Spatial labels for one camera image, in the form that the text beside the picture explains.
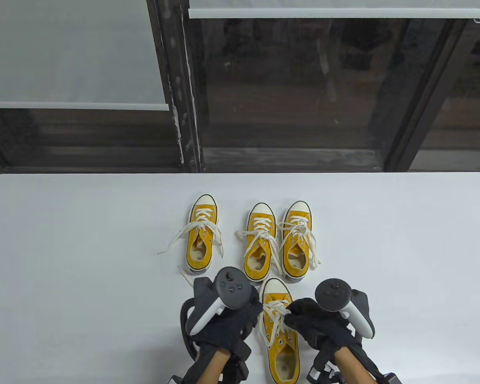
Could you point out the person's left hand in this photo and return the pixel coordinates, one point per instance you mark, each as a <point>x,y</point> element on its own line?
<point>232,328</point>

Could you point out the person's right hand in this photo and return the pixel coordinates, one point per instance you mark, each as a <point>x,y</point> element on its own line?
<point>324,328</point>

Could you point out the yellow canvas shoe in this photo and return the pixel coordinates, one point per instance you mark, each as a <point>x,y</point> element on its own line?
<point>262,208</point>
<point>298,208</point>
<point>282,360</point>
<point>198,260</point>

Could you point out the person's right forearm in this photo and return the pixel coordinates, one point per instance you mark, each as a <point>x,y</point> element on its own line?
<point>350,368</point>

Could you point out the person's left forearm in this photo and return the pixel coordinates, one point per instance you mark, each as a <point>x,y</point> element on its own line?
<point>214,368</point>

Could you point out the black wrist battery box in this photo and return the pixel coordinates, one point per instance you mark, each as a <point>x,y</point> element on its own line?
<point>180,379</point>
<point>392,378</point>

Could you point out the white roller blind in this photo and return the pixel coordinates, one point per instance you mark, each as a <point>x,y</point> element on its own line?
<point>324,12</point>

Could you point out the grey roller blind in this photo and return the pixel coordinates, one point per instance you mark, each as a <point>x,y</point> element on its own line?
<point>64,52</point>

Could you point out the black wrist camera rig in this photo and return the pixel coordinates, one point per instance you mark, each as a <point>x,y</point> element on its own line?
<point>324,368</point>
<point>238,368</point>

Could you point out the dark window frame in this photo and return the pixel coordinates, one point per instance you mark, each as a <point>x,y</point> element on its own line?
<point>180,80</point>

